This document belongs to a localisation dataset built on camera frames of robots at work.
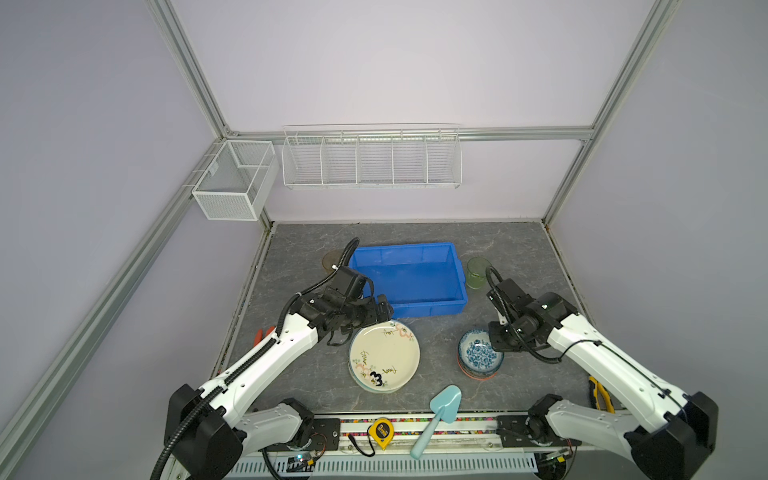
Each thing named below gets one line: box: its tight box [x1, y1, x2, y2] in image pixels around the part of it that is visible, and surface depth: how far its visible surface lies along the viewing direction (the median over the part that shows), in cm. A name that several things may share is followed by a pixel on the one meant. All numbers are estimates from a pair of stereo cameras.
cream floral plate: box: [349, 319, 421, 392], surface depth 85 cm
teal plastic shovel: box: [410, 384, 463, 460], surface depth 79 cm
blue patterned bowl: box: [458, 328, 505, 374], surface depth 80 cm
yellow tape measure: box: [368, 417, 395, 451], surface depth 74 cm
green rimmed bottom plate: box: [348, 362, 401, 394], surface depth 80 cm
